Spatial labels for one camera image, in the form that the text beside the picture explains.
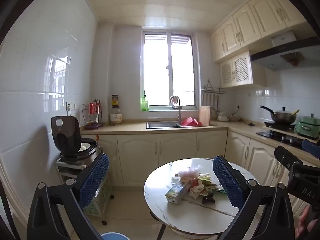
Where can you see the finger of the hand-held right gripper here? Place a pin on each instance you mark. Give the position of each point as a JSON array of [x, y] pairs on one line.
[[311, 148], [283, 155]]

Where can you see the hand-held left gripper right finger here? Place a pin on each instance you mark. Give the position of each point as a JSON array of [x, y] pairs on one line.
[[227, 180]]

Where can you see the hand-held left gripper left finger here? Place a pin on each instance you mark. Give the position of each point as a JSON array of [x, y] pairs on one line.
[[95, 177]]

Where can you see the green snack wrapper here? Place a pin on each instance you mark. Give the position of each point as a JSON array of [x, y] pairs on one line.
[[212, 183]]

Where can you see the small black object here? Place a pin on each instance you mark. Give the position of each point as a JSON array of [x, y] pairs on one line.
[[208, 200]]

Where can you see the white red wrapper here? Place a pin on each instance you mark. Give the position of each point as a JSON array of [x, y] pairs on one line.
[[198, 190]]

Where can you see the green white milk carton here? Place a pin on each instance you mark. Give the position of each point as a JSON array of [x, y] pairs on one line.
[[177, 192]]

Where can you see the white tissue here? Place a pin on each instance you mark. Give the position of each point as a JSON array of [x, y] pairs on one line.
[[175, 179]]

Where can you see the blue plastic bin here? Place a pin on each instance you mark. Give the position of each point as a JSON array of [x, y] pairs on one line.
[[115, 237]]

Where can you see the person's right hand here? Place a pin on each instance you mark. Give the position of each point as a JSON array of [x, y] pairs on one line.
[[301, 223]]

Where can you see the green electric pot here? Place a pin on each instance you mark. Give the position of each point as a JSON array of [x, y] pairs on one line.
[[307, 127]]

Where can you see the black gas stove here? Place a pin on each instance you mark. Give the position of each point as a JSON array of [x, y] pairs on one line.
[[272, 133]]

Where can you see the white storage cart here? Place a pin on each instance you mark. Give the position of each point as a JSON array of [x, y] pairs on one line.
[[70, 170]]

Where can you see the black pan with lid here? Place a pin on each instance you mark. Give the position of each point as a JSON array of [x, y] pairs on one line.
[[282, 117]]

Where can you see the cream lower kitchen cabinets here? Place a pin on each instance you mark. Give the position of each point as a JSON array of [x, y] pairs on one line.
[[140, 155]]

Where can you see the cream kitchen cabinets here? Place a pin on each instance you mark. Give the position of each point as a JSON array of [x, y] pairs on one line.
[[240, 32], [140, 155]]

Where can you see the black rice cooker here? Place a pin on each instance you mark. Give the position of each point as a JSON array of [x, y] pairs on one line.
[[67, 135]]

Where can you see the beige kitchen countertop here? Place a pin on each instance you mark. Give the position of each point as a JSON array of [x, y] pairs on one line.
[[130, 127]]

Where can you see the stacked white bowls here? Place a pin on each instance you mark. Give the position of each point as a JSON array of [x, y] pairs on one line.
[[222, 117]]

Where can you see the large glass jar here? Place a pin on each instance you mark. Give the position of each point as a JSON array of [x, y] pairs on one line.
[[116, 117]]

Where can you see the round white marble table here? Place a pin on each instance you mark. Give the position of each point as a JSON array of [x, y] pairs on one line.
[[175, 217]]

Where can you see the wooden cutting board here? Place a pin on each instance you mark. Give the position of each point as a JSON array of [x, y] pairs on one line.
[[204, 116]]

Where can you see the red plastic basin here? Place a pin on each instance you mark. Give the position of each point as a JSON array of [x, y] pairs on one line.
[[190, 122]]

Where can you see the yellow label bottle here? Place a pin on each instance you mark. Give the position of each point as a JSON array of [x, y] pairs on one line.
[[115, 102]]

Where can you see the steel kitchen sink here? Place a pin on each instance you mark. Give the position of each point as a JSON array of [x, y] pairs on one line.
[[162, 124]]

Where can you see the green plastic bottle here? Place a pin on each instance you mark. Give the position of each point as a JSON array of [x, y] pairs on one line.
[[144, 105]]

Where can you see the metal utensil rack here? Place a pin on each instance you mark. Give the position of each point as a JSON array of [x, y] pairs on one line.
[[212, 90]]

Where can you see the pink cloth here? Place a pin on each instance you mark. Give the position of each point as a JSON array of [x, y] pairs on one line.
[[174, 99]]

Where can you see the black range hood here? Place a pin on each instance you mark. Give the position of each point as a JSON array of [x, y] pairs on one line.
[[275, 57]]

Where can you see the white framed window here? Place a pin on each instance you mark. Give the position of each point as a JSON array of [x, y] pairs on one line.
[[170, 80]]

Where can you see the cream upper kitchen cabinets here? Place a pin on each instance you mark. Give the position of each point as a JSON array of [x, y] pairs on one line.
[[240, 32]]

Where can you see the white wall socket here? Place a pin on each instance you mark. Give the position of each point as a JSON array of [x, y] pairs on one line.
[[71, 105]]

